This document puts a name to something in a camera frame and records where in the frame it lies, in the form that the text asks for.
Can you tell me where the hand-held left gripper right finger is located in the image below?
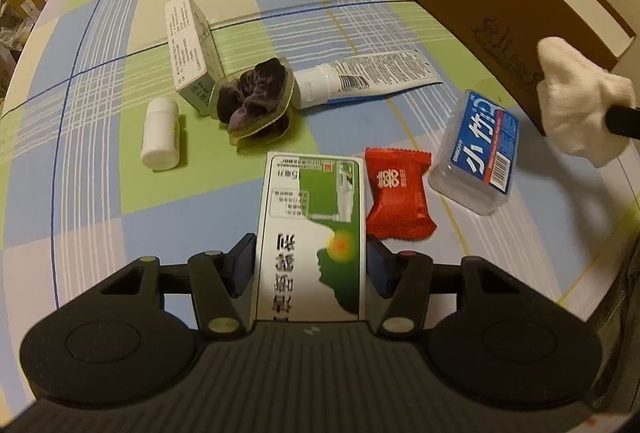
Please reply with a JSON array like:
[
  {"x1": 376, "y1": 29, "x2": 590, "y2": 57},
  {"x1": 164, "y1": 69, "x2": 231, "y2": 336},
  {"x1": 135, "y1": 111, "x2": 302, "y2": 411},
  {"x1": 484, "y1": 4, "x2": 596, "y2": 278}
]
[{"x1": 365, "y1": 235, "x2": 533, "y2": 340}]

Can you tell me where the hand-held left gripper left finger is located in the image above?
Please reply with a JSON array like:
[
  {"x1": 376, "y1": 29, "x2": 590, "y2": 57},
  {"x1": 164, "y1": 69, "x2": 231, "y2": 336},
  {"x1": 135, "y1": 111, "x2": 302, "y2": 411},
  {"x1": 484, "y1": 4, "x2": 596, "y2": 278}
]
[{"x1": 90, "y1": 233, "x2": 258, "y2": 340}]

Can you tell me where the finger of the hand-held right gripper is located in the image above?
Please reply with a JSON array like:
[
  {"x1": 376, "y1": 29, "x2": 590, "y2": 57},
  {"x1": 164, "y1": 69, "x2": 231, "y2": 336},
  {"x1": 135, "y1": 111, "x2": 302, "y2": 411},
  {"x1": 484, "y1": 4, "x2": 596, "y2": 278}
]
[{"x1": 604, "y1": 105, "x2": 640, "y2": 138}]

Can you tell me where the white cloth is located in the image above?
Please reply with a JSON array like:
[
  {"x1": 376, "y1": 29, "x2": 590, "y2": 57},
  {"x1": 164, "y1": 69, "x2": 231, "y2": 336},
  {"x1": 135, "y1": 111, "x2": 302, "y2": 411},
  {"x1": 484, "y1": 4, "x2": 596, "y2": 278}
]
[{"x1": 536, "y1": 37, "x2": 638, "y2": 168}]

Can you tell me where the green and white medicine box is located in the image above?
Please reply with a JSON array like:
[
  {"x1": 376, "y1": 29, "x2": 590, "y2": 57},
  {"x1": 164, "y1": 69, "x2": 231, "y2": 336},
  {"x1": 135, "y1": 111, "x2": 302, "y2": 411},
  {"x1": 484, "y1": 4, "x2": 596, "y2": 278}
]
[{"x1": 248, "y1": 151, "x2": 371, "y2": 321}]

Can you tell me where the clear box with blue label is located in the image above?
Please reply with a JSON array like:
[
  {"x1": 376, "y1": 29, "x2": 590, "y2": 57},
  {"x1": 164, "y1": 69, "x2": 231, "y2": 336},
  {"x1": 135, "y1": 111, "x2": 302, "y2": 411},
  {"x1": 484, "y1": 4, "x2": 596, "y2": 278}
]
[{"x1": 429, "y1": 89, "x2": 521, "y2": 216}]

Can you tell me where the white squeeze tube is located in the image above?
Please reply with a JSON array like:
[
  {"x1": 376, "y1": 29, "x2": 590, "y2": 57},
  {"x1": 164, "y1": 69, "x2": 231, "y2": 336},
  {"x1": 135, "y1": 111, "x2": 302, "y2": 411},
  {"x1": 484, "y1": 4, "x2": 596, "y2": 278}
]
[{"x1": 292, "y1": 50, "x2": 443, "y2": 110}]

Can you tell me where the red candy packet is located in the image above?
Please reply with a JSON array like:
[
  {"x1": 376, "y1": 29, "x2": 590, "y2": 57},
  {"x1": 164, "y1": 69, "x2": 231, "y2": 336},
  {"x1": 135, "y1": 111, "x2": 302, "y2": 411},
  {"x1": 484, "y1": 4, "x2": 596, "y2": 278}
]
[{"x1": 364, "y1": 147, "x2": 437, "y2": 241}]

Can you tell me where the small white bottle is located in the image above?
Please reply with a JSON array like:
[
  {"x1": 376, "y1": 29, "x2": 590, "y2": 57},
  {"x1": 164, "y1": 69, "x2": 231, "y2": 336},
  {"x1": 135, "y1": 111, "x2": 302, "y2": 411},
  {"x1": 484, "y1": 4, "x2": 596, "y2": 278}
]
[{"x1": 140, "y1": 98, "x2": 182, "y2": 171}]

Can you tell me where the white box with small print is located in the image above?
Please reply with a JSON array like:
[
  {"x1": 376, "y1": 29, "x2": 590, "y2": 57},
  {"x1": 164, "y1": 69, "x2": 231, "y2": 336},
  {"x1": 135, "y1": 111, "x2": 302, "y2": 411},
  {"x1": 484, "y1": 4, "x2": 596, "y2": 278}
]
[{"x1": 164, "y1": 0, "x2": 226, "y2": 114}]

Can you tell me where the pile of cardboard boxes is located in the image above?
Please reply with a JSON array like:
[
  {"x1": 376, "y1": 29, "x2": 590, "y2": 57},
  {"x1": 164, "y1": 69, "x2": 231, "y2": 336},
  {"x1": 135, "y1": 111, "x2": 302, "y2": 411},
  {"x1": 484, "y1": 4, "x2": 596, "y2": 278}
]
[{"x1": 0, "y1": 0, "x2": 56, "y2": 78}]

